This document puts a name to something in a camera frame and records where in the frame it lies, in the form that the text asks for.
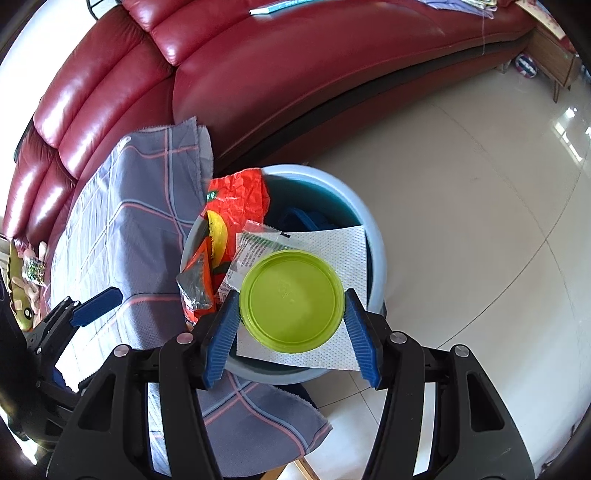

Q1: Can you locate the red snack bag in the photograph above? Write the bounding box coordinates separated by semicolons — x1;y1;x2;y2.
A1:
176;168;271;330

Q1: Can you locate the blue plastic box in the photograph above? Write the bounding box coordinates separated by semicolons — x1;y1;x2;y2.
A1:
276;207;340;232

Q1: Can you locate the white paper towel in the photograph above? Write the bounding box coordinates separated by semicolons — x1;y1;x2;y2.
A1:
235;225;369;372

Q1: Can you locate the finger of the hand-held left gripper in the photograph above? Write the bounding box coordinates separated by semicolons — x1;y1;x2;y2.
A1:
41;364;84;398
25;286;124;354

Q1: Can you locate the blue plastic basin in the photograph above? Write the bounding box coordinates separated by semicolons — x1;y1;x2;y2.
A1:
179;164;387;385

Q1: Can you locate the green plush toy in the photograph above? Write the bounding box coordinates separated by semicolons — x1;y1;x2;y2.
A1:
4;240;40;333

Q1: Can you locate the teal book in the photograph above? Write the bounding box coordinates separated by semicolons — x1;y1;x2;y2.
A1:
249;0;324;16

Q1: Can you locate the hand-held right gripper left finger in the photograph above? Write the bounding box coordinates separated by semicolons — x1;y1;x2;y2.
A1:
46;291;241;480

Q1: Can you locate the blue white ball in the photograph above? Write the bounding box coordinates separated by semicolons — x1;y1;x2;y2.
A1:
512;52;539;78

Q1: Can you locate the blue-grey plaid tablecloth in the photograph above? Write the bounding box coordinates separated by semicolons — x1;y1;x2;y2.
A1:
46;122;333;476

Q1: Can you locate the small green plastic container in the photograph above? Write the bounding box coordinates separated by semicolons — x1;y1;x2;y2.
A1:
239;249;345;354

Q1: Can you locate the wooden table leg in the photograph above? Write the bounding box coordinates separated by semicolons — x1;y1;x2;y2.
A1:
295;455;324;480

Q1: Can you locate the red leather sofa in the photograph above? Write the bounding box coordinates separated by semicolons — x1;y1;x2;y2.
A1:
0;0;541;241

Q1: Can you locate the folded clothes pile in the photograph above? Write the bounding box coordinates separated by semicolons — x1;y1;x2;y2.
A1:
422;0;499;12

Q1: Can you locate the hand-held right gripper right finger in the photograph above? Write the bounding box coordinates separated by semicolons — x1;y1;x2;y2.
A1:
344;288;534;480

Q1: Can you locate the wooden cabinet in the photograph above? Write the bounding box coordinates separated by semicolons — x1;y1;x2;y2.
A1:
526;0;581;103

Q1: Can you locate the pink plush toy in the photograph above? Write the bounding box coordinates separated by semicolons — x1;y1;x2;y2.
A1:
18;241;51;305

